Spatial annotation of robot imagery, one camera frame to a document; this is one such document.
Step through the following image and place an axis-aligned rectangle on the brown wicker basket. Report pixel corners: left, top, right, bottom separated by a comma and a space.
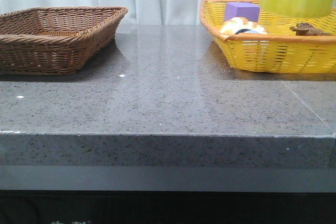
1, 6, 128, 76

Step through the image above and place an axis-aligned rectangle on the bread roll toy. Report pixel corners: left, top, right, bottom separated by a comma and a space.
219, 17, 269, 35

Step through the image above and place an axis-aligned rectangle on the purple foam block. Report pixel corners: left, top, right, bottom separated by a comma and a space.
224, 2, 260, 22

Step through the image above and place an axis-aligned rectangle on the yellow woven basket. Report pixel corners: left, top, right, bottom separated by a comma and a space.
200, 0, 335, 74

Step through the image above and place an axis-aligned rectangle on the brown toy figure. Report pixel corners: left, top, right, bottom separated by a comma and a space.
290, 23, 332, 36

